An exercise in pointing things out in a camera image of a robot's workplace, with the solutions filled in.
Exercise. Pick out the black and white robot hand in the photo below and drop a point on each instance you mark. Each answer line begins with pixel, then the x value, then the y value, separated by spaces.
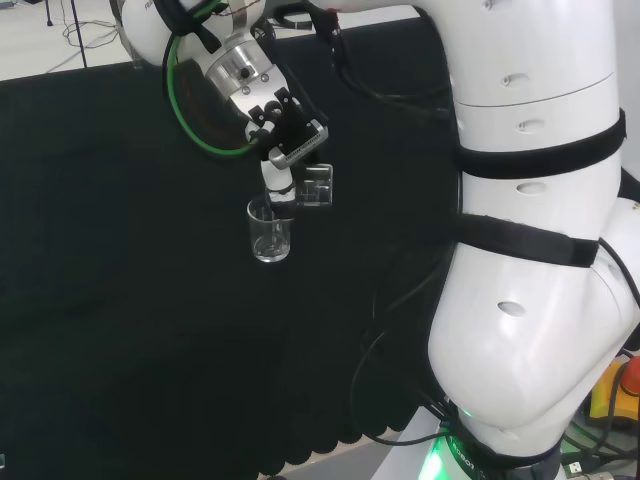
pixel 260 100

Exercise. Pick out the clear glass beaker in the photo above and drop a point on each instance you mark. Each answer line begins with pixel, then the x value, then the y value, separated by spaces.
pixel 270 250
pixel 315 187

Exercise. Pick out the clear cloth clip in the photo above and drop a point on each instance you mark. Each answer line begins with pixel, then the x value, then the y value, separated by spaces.
pixel 136 62

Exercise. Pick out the grey metal box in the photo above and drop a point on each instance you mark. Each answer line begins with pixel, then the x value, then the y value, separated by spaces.
pixel 116 7

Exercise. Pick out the black tripod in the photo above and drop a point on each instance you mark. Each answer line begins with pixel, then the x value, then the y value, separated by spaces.
pixel 79 35

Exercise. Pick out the black bench cloth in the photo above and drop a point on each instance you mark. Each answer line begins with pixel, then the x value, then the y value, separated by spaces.
pixel 125 250

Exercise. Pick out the yellow stop button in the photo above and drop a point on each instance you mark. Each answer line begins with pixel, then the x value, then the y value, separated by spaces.
pixel 607 400

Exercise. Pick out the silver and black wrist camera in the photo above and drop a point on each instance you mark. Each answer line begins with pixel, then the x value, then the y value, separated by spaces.
pixel 300 145

